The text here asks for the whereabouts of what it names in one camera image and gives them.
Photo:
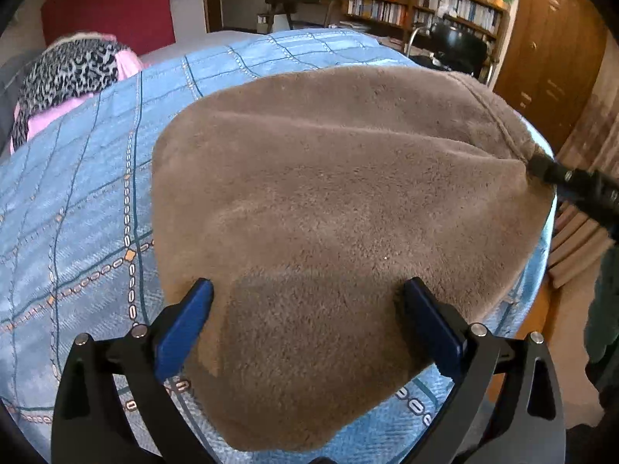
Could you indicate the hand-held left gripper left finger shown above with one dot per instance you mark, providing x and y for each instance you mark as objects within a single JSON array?
[{"x": 186, "y": 333}]

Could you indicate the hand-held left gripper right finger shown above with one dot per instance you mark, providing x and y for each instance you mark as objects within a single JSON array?
[{"x": 433, "y": 331}]

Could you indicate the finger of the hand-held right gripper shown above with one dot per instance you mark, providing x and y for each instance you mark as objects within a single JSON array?
[{"x": 566, "y": 181}]

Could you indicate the brown fluffy towel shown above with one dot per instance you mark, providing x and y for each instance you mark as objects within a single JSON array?
[{"x": 338, "y": 203}]

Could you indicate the brown wooden door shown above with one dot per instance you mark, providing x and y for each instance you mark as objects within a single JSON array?
[{"x": 546, "y": 48}]

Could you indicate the person's dark green clothing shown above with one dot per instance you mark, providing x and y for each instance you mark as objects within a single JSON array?
[{"x": 604, "y": 328}]

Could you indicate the black metal chair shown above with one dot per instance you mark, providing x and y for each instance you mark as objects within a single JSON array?
[{"x": 459, "y": 46}]

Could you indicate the blue checked bed sheet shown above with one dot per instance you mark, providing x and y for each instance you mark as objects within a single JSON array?
[{"x": 87, "y": 179}]

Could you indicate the wooden bookshelf with books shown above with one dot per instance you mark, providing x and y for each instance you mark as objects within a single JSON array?
[{"x": 387, "y": 7}]

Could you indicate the leopard print cloth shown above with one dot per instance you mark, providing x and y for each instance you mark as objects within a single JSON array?
[{"x": 67, "y": 72}]

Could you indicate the grey padded headboard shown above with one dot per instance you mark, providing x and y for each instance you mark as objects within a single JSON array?
[{"x": 9, "y": 92}]

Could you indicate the dark wooden desk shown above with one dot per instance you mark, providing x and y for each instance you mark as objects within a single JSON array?
[{"x": 300, "y": 2}]

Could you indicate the white stool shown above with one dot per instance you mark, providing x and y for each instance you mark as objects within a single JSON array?
[{"x": 278, "y": 22}]

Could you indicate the red wall panel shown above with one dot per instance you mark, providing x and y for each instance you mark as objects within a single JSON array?
[{"x": 121, "y": 5}]

